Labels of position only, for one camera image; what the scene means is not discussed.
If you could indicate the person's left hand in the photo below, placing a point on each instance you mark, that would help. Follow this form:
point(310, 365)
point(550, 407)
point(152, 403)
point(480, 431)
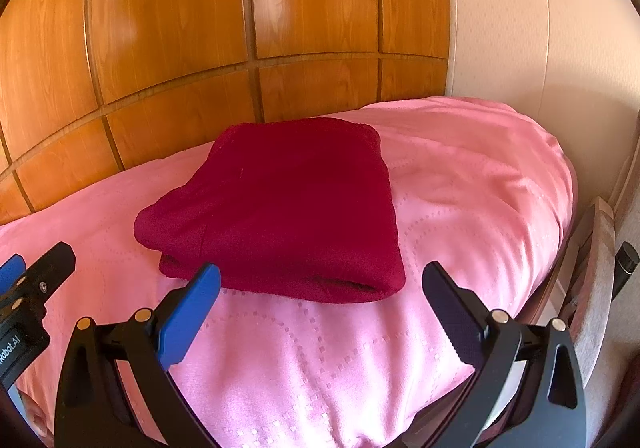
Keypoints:
point(35, 415)

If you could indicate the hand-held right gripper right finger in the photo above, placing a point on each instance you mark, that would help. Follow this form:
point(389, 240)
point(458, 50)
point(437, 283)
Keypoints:
point(452, 313)

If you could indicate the grey upholstered chair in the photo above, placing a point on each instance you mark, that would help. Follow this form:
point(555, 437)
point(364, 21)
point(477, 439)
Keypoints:
point(597, 278)

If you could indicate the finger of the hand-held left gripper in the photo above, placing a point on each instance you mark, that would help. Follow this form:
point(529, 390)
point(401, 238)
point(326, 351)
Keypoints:
point(47, 273)
point(11, 270)

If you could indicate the pink bedspread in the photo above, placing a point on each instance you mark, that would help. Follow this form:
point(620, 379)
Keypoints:
point(475, 203)

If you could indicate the black knob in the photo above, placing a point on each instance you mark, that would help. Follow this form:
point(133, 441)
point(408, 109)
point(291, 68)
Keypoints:
point(627, 260)

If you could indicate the wooden headboard panels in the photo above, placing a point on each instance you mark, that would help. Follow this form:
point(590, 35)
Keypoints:
point(175, 53)

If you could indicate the wooden bed frame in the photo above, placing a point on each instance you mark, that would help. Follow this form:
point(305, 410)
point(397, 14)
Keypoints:
point(555, 278)

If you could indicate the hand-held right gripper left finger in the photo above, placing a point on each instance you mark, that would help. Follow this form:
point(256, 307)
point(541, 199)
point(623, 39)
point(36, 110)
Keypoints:
point(192, 308)

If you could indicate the maroon cloth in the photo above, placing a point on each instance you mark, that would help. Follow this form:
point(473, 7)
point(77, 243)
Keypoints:
point(280, 208)

